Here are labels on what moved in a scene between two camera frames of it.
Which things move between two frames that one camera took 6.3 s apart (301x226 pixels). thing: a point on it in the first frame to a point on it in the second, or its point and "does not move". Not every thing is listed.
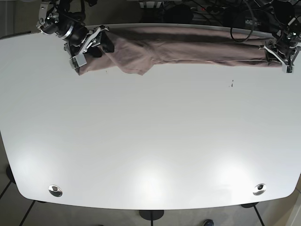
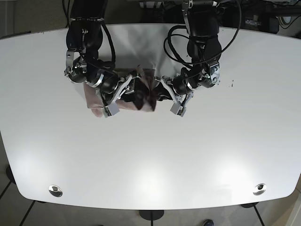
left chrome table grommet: (55, 190) does not move
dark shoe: (209, 222) does not move
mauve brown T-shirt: (135, 50) to (145, 99)
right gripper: (286, 56) to (181, 86)
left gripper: (79, 40) to (106, 87)
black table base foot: (151, 215) does not move
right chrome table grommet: (259, 189) does not move
